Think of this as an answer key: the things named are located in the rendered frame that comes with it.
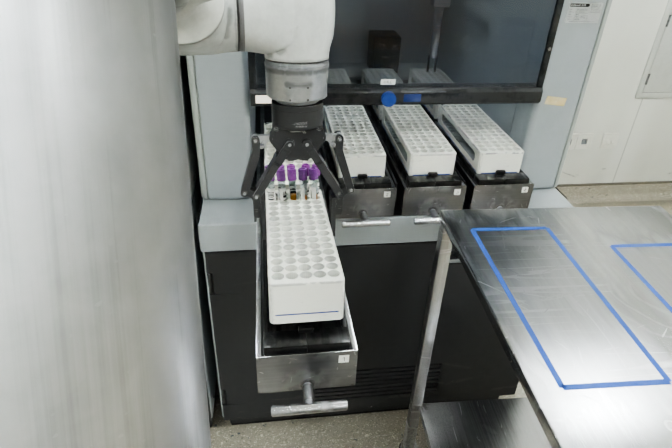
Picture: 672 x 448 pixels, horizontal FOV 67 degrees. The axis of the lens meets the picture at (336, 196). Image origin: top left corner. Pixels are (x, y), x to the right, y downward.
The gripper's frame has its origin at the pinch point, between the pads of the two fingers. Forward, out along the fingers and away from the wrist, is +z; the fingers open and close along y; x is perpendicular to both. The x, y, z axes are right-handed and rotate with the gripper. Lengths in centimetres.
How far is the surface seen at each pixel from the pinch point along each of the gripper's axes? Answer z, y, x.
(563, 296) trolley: 6.4, 38.8, -15.0
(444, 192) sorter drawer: 5.4, 32.3, 21.3
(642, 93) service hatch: 14, 170, 142
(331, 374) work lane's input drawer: 12.7, 3.1, -20.6
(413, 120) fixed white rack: -4, 31, 43
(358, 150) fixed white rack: -2.4, 14.4, 26.9
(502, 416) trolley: 58, 48, 8
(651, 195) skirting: 70, 196, 148
